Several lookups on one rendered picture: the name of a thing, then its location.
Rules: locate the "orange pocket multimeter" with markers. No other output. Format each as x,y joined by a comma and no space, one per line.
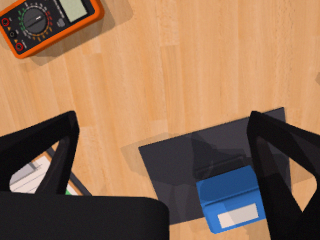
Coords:
31,26

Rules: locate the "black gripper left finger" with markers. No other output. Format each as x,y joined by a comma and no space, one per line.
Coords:
19,148

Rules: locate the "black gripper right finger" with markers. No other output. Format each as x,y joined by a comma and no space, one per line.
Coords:
280,206

